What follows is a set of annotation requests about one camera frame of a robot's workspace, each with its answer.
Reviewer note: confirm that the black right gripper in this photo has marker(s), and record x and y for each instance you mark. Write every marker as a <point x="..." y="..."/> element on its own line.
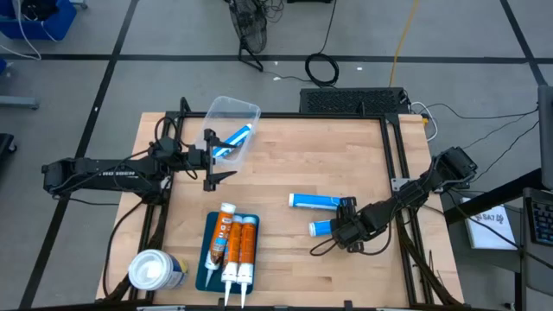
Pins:
<point x="360" y="224"/>

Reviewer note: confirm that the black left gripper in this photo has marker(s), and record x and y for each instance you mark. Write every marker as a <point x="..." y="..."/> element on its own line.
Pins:
<point x="194" y="157"/>

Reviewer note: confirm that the blue silicone tube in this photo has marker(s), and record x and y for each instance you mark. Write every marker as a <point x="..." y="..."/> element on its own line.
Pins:
<point x="315" y="201"/>
<point x="239" y="135"/>
<point x="320" y="228"/>

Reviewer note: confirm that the clear plastic container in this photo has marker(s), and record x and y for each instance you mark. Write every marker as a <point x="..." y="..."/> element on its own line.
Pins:
<point x="224" y="116"/>

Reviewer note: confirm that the orange sealant tube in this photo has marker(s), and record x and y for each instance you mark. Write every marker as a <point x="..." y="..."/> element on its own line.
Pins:
<point x="247" y="246"/>
<point x="221" y="233"/>
<point x="234" y="246"/>

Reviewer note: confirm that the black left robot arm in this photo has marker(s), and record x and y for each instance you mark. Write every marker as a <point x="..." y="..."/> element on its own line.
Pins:
<point x="103" y="173"/>

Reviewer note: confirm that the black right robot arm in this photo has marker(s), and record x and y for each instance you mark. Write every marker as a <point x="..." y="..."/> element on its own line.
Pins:
<point x="423" y="185"/>

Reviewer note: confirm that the teal rectangular tray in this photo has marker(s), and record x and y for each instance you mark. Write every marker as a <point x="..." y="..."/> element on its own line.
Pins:
<point x="255" y="259"/>

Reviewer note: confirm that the black perforated computer case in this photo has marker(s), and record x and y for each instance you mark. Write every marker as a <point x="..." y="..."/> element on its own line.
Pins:
<point x="345" y="101"/>

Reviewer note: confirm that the black floor fan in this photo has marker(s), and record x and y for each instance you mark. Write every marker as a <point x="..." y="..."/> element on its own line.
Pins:
<point x="250" y="26"/>

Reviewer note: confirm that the white paper sign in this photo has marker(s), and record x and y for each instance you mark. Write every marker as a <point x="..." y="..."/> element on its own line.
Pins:
<point x="490" y="231"/>

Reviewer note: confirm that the black desk beam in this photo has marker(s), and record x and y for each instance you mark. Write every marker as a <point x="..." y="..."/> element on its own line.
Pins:
<point x="518" y="185"/>

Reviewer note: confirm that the black keyboard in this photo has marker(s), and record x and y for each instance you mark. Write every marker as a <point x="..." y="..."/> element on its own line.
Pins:
<point x="542" y="220"/>

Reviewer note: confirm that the grey monitor edge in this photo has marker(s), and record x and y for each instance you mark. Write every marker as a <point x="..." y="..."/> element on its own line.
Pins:
<point x="546" y="134"/>

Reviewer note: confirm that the blue plastic bin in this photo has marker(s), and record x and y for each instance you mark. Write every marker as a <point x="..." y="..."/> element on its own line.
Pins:
<point x="43" y="23"/>

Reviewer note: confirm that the grey metal base plate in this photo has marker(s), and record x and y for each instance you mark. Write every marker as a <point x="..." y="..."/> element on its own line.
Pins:
<point x="397" y="184"/>

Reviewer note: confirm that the black aluminium table frame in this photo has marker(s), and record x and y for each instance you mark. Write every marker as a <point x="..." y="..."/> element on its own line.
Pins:
<point x="294" y="115"/>

